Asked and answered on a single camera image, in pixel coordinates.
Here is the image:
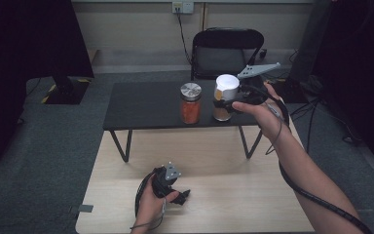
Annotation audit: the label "dark stand base with tape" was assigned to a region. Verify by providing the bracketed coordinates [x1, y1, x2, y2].
[266, 76, 323, 105]

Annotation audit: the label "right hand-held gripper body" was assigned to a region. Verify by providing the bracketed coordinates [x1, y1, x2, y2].
[236, 61, 282, 106]

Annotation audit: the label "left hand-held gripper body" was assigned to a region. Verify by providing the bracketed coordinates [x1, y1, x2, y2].
[151, 162, 182, 198]

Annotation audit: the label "black braided power cable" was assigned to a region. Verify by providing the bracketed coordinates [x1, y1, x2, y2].
[175, 11, 193, 66]

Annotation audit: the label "person's right hand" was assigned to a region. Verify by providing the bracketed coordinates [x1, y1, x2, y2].
[231, 82, 293, 144]

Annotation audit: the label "person's left hand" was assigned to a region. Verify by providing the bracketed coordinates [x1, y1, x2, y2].
[135, 176, 180, 229]

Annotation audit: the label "black curtain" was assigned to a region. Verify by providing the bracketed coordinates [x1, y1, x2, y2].
[311, 0, 374, 181]
[0, 0, 95, 176]

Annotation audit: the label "white wall socket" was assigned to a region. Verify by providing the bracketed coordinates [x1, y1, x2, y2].
[171, 1, 195, 15]

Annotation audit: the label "black stand base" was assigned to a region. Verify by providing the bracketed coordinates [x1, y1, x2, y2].
[40, 75, 92, 105]

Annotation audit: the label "black metal-legged shelf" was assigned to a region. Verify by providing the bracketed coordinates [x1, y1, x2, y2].
[102, 79, 274, 164]

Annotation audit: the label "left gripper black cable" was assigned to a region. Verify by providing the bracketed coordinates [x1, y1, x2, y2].
[133, 169, 160, 218]

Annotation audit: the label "silver-lidded glass spice jar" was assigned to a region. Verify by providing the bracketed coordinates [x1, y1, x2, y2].
[179, 82, 204, 126]

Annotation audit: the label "white-lidded seasoning jar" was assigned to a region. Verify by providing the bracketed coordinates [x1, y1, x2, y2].
[211, 73, 242, 123]

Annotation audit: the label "grey tape tab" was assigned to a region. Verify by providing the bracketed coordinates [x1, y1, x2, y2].
[69, 204, 94, 215]

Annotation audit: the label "black folding chair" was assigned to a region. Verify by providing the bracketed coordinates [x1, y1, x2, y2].
[190, 27, 266, 81]

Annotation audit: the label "black floor cables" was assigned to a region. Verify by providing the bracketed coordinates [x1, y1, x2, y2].
[288, 96, 362, 157]

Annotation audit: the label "grey upright panel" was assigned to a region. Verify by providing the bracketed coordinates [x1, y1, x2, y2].
[288, 0, 335, 86]

